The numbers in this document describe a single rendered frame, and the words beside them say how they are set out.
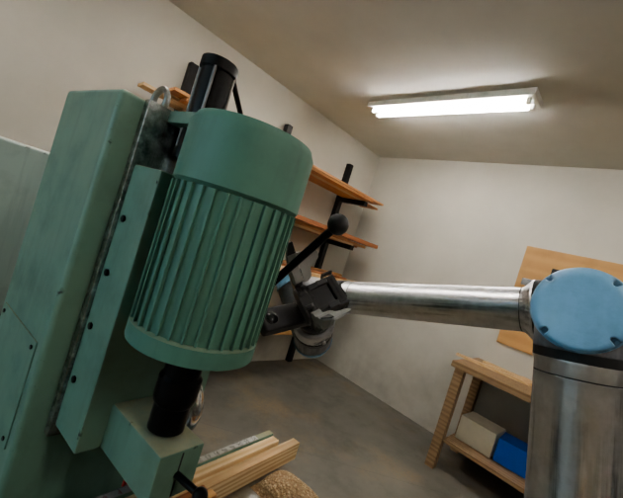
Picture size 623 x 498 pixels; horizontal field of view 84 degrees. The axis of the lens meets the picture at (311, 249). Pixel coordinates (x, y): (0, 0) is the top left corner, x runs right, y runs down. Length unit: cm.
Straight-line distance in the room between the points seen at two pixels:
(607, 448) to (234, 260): 52
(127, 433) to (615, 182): 365
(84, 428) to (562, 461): 65
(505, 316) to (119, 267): 67
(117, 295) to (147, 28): 259
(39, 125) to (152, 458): 241
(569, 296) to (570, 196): 318
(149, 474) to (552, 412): 54
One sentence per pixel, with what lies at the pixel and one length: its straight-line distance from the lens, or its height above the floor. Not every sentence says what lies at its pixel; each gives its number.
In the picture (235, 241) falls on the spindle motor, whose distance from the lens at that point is 43.
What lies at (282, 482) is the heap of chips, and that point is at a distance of 80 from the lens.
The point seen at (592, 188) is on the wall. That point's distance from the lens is 375.
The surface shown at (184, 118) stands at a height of 151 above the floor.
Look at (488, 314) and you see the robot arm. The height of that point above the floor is 136.
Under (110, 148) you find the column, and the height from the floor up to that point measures 143.
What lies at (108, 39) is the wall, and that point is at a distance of 292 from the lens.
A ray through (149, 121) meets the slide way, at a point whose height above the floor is 149.
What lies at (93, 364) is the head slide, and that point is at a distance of 61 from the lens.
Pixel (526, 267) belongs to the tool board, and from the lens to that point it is 362.
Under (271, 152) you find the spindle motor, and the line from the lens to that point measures 43.
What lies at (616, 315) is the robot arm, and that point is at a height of 141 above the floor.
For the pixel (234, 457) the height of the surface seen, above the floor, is 95.
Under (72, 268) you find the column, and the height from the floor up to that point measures 124.
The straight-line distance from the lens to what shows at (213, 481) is 75.
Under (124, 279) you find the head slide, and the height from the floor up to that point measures 126.
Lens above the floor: 138
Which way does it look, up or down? 1 degrees down
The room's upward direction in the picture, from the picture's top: 17 degrees clockwise
